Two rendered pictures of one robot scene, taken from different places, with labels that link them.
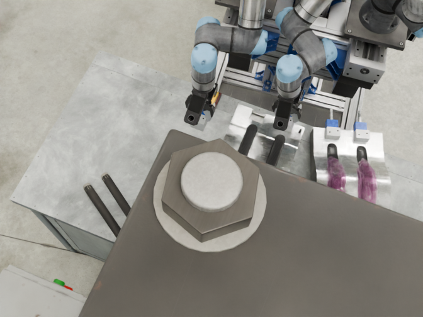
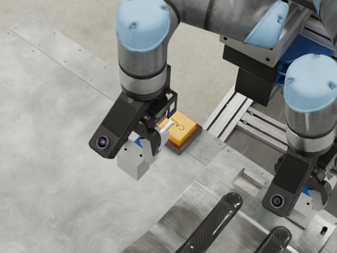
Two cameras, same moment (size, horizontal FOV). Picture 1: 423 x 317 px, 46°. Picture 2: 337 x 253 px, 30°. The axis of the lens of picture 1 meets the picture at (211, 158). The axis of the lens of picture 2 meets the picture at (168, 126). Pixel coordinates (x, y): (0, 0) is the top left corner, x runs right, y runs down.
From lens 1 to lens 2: 0.65 m
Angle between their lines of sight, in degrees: 14
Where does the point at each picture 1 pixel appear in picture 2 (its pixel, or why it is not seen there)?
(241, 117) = (218, 174)
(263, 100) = not seen: hidden behind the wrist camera
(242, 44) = (230, 16)
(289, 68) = (312, 80)
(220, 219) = not seen: outside the picture
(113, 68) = (39, 44)
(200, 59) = (129, 18)
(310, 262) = not seen: outside the picture
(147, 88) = (80, 88)
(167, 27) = (185, 35)
